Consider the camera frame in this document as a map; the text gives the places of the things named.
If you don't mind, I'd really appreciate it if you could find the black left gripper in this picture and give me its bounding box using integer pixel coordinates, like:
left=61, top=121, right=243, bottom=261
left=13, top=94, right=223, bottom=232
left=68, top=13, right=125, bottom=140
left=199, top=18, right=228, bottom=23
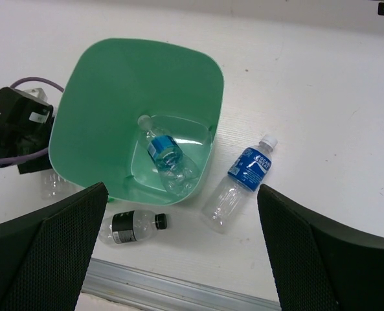
left=0, top=87, right=54, bottom=174

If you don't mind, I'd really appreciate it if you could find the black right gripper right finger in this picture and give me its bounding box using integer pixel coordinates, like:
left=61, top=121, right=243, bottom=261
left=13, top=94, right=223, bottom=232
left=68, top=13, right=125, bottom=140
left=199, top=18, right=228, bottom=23
left=257, top=185, right=384, bottom=310

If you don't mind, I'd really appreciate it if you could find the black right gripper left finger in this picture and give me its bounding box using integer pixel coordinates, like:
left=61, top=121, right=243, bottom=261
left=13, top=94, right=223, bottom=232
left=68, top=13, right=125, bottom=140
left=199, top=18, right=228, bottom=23
left=0, top=183, right=108, bottom=310

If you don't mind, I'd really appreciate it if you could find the clear unlabelled plastic bottle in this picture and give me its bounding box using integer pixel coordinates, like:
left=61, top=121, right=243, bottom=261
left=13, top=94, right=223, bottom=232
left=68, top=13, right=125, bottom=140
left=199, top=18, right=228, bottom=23
left=40, top=169, right=76, bottom=201

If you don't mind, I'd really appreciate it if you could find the dark blue label bottle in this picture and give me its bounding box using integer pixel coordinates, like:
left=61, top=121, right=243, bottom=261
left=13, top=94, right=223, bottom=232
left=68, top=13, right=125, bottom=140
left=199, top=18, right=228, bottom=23
left=200, top=135, right=278, bottom=233

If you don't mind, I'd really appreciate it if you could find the light blue label water bottle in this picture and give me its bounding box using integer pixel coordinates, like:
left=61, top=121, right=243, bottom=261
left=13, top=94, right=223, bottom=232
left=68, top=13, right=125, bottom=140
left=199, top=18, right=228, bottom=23
left=137, top=115, right=201, bottom=198

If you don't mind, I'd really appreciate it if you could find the green plastic bin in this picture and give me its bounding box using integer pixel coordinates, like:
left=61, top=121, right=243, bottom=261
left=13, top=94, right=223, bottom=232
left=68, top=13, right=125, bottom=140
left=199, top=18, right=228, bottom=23
left=49, top=38, right=224, bottom=205

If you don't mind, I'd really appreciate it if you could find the black label small bottle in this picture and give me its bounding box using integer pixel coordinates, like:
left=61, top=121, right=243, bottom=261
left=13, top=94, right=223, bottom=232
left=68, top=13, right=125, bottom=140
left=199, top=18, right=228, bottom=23
left=98, top=209, right=168, bottom=246

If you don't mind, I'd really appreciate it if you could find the aluminium table frame rail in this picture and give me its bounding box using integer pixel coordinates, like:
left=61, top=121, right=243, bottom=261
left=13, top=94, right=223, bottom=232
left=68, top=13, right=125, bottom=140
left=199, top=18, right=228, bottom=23
left=82, top=259, right=281, bottom=310

